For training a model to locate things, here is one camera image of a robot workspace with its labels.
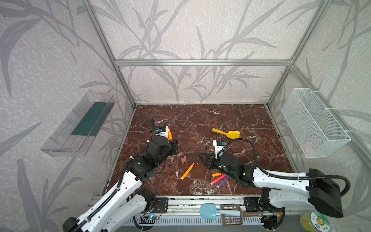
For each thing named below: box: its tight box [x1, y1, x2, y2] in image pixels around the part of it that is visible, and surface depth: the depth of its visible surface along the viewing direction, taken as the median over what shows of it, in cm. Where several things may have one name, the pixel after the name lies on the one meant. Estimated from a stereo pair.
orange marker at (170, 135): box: [168, 128, 173, 141], surface depth 71 cm
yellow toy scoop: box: [211, 127, 241, 140], surface depth 104 cm
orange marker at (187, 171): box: [181, 162, 196, 181], surface depth 86 cm
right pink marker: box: [210, 174, 227, 186], surface depth 83 cm
